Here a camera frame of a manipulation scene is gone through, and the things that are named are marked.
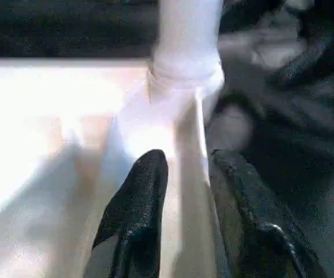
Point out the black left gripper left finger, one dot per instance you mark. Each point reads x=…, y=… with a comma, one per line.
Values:
x=137, y=208

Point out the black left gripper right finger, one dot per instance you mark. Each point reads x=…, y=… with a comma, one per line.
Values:
x=256, y=220

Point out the white plastic table leg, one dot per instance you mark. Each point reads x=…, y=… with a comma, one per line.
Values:
x=187, y=37

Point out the white plastic table top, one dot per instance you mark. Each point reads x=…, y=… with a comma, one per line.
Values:
x=54, y=130

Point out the black mat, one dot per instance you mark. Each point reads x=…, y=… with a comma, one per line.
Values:
x=285, y=130

